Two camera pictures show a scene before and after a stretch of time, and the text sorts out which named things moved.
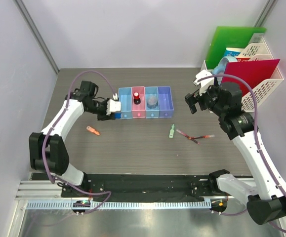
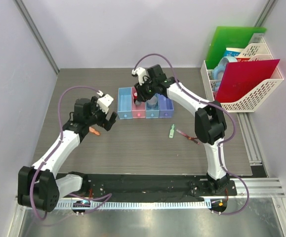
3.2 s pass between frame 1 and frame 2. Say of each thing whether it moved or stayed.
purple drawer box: stayed
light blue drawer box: stayed
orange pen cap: stayed
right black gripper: moved
